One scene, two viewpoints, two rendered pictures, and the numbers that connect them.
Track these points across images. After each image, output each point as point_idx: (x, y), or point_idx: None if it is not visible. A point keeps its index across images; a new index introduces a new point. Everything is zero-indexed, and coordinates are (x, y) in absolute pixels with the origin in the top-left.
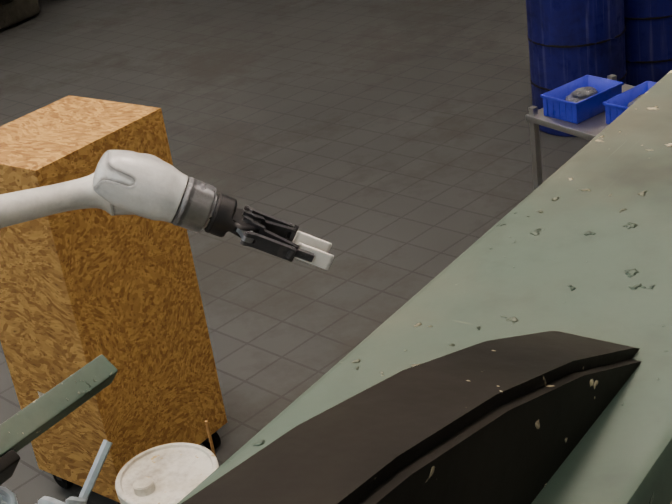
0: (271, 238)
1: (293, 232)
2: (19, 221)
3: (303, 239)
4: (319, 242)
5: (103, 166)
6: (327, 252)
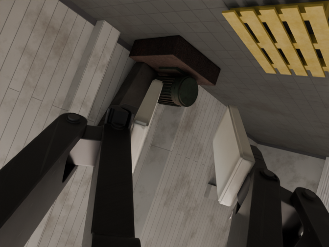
0: (29, 236)
1: (236, 204)
2: None
3: (223, 170)
4: (216, 151)
5: None
6: (221, 120)
